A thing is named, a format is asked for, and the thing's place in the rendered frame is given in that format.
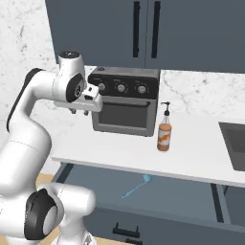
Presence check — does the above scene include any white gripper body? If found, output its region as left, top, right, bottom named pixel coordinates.
left=52, top=94, right=104, bottom=113

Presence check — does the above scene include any light blue ladle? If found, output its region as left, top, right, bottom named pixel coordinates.
left=121, top=173, right=153, bottom=199

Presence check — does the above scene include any open grey drawer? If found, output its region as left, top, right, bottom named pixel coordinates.
left=52, top=162, right=245, bottom=245

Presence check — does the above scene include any grey toaster oven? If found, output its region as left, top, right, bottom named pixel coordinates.
left=87, top=66, right=161, bottom=138

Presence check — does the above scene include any orange soap dispenser bottle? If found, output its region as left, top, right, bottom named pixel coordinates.
left=156, top=100, right=173, bottom=153

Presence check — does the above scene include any grey sink basin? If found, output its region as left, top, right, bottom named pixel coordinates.
left=218, top=121, right=245, bottom=172

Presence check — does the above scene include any grey wall cupboard door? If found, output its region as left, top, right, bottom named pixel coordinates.
left=44, top=0, right=149, bottom=69
left=145, top=0, right=245, bottom=75

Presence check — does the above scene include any black cupboard door handle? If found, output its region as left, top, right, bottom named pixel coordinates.
left=150, top=0, right=162, bottom=59
left=132, top=0, right=142, bottom=58

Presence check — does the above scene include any black drawer handle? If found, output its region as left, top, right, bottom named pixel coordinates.
left=112, top=222, right=141, bottom=239
left=124, top=236, right=144, bottom=245

